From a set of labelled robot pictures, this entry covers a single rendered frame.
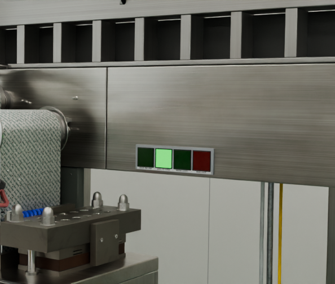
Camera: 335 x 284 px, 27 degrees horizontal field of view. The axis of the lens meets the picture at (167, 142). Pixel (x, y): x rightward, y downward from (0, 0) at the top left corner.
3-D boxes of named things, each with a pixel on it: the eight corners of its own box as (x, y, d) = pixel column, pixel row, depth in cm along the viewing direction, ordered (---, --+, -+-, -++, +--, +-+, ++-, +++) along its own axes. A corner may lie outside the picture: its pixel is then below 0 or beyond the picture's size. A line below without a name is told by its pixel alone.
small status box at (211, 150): (135, 169, 200) (135, 144, 199) (136, 168, 200) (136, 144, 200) (212, 174, 186) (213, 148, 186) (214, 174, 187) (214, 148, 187)
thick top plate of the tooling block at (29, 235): (-1, 245, 179) (-1, 221, 179) (97, 223, 213) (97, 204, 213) (47, 253, 171) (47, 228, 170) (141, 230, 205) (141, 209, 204)
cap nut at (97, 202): (88, 207, 207) (88, 191, 207) (96, 205, 210) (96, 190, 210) (98, 208, 205) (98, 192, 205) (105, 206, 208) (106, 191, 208)
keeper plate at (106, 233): (89, 265, 185) (90, 223, 184) (113, 258, 193) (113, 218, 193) (97, 266, 184) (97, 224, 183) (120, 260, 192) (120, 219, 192)
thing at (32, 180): (-2, 225, 185) (-1, 154, 184) (58, 214, 204) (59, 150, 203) (0, 225, 184) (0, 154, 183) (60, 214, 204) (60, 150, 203)
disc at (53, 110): (26, 150, 212) (32, 102, 210) (27, 150, 213) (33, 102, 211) (64, 160, 205) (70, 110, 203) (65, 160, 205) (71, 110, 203)
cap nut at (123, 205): (114, 209, 202) (114, 194, 202) (122, 208, 205) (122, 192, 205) (124, 211, 200) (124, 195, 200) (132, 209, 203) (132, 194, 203)
